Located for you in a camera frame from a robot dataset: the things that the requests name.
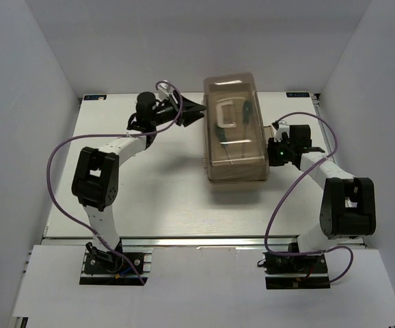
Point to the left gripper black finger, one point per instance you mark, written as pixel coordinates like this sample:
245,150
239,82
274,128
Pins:
191,108
189,117

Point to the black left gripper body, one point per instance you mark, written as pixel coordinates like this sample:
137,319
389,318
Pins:
167,113

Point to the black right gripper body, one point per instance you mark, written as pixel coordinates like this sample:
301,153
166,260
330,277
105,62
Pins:
279,152

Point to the beige plastic toolbox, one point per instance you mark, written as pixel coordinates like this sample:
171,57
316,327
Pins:
224,97

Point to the short green-handled screwdriver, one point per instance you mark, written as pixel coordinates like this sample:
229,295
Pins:
221,136

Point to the long green-handled screwdriver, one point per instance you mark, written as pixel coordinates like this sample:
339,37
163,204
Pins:
247,108

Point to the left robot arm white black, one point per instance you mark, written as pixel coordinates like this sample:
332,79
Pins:
96,178

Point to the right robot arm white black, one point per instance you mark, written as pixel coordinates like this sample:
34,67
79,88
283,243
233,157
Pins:
348,209

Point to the blue label sticker right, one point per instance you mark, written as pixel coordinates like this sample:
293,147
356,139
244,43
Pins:
298,94

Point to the blue label sticker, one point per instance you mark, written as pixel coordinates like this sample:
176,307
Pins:
94,97
298,94

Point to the blue label sticker left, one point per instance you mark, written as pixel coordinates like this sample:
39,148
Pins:
94,97

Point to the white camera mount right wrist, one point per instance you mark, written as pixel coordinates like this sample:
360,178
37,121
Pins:
282,130

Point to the white camera mount wrist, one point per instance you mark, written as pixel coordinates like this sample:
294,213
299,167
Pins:
165,90
282,130

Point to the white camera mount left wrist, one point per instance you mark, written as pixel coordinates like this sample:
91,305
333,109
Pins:
165,90

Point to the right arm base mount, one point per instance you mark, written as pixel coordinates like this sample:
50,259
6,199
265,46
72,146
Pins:
294,273

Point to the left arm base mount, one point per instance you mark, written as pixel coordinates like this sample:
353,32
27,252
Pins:
96,272

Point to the aluminium rail table front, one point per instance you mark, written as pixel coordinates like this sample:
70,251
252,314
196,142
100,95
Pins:
190,241

